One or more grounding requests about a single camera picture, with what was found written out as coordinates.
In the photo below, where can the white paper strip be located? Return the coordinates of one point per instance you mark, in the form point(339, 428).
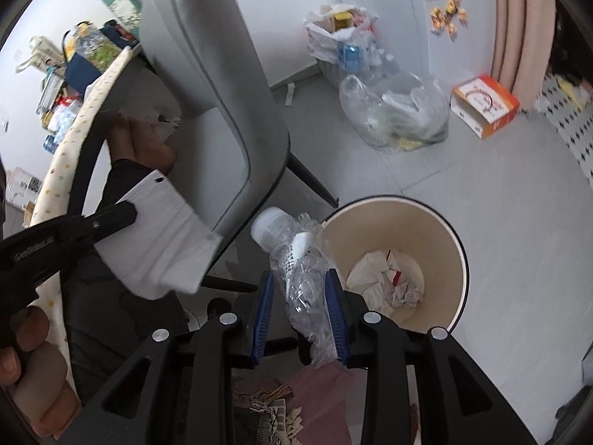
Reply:
point(290, 95)

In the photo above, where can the white face mask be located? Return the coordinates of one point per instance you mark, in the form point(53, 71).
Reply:
point(157, 241)

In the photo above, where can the orange white cardboard box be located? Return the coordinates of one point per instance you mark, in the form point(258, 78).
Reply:
point(486, 106)

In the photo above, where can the black white patterned mat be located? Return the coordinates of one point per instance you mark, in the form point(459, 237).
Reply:
point(572, 125)

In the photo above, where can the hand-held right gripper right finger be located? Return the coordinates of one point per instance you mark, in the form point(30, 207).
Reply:
point(336, 320)

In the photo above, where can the person's left hand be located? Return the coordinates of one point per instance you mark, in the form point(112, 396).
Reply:
point(41, 371)

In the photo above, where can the pink cloth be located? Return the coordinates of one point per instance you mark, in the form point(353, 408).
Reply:
point(324, 403)

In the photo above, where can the cream carton gift bag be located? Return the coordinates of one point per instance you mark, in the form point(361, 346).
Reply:
point(39, 53)

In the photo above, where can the pink curtain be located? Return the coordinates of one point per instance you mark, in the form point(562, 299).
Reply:
point(523, 32)

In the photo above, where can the floral dotted tablecloth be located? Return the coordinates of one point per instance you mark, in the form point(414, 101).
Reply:
point(78, 148)

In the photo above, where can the person's bare foot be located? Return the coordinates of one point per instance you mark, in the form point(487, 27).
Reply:
point(148, 153)

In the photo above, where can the blue soft tissue pack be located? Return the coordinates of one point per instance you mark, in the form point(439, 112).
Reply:
point(60, 132)

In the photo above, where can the grey upholstered chair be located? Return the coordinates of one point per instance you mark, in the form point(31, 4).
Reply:
point(208, 79)

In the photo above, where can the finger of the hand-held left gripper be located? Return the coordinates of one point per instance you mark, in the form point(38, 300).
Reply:
point(106, 220)

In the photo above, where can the white tissue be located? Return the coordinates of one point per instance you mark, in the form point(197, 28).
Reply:
point(368, 278)

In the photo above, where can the printed plastic wrapper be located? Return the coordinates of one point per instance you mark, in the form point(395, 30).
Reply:
point(407, 295)

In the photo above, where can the navy lunch bag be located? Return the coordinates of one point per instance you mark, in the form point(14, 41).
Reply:
point(83, 74)

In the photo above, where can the green carton box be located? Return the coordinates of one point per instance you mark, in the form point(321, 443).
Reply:
point(120, 4)

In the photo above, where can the white plastic bag of boxes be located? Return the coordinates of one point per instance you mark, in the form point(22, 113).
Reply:
point(343, 41)

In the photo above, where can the white printed plastic bag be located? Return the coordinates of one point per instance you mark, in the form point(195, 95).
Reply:
point(167, 123)

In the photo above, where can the cluster of small fridge magnets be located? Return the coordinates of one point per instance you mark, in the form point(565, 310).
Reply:
point(449, 11)

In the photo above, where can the large clear plastic bag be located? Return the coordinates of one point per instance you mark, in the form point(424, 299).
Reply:
point(394, 111)

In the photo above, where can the cream waste bin black rim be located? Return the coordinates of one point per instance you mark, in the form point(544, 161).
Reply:
point(440, 241)

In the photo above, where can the white refrigerator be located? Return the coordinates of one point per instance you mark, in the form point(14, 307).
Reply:
point(417, 55)

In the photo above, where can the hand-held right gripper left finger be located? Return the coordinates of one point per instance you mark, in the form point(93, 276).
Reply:
point(261, 320)

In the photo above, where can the white red-edged packet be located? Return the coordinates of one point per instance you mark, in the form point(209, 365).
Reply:
point(394, 271)

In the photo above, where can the fringed patterned cloth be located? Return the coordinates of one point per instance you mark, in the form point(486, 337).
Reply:
point(264, 417)

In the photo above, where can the crushed clear plastic bottle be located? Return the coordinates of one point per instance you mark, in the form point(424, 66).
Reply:
point(305, 287)

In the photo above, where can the person's dark trousers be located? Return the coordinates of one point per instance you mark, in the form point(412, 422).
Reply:
point(120, 324)

